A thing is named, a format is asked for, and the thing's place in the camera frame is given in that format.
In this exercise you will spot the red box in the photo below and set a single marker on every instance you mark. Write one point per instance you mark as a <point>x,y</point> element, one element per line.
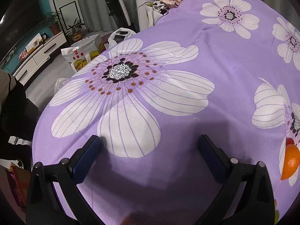
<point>18,185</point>

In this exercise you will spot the desk calendar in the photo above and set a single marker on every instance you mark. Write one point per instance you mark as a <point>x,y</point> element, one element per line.
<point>34,43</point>

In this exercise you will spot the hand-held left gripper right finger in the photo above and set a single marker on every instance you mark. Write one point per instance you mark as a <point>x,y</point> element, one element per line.
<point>211,159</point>

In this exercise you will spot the white standing air conditioner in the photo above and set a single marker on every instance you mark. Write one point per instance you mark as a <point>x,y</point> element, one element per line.
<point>144,4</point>

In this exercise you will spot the potted plant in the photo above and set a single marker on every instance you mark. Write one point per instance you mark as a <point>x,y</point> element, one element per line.
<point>54,22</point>
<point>75,31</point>

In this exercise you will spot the dark cloth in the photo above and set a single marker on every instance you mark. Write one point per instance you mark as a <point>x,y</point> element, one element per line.
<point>14,112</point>

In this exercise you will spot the purple floral tablecloth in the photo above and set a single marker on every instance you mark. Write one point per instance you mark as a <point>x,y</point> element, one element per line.
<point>187,98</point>

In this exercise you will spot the black upright vacuum cleaner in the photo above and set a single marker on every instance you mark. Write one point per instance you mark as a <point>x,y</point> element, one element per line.
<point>117,2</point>

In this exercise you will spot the white gift bag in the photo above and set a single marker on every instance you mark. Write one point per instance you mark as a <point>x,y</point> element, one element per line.
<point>82,51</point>

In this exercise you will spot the black television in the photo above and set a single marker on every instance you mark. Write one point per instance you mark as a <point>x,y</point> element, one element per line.
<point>21,11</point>

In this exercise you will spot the red cherry tomato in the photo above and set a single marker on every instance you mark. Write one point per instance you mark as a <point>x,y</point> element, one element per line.
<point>290,141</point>

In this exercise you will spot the white television cabinet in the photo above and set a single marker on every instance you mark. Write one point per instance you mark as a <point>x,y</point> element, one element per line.
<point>39,56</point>

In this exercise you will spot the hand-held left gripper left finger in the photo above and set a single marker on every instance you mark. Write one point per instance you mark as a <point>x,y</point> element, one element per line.
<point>86,161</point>

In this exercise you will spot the white plastic bag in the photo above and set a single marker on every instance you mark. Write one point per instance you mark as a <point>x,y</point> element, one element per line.
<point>120,36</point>

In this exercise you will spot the orange mandarin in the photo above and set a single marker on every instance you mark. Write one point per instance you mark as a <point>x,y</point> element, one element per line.
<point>290,164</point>

